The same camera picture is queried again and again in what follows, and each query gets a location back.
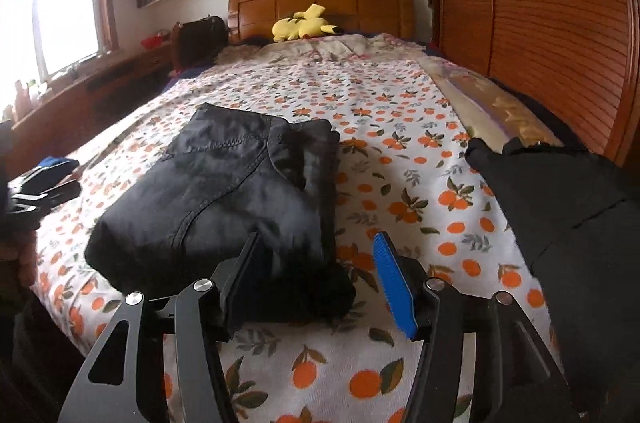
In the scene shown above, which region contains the blue garment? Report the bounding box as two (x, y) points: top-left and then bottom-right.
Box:
(37, 156), (79, 177)

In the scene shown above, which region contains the yellow Pikachu plush toy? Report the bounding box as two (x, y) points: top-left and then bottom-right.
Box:
(271, 4), (344, 43)

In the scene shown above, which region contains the orange-print floral bedsheet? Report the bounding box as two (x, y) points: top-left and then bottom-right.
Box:
(35, 56), (556, 422)

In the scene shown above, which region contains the pale floral quilt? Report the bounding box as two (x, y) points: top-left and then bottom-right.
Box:
(216, 33), (444, 66)

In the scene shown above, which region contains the black jacket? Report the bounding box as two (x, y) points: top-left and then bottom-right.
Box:
(85, 104), (356, 322)

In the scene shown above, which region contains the long wooden side desk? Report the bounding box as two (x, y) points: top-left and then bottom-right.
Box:
(6, 43), (172, 178)

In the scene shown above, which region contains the wooden slatted wardrobe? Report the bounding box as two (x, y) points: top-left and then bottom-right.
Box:
(432, 0), (639, 170)

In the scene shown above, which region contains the red bowl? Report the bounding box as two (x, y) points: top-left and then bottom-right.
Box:
(140, 34), (169, 50)

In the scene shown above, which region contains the wooden bed headboard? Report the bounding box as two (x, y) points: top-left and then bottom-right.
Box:
(226, 0), (417, 45)

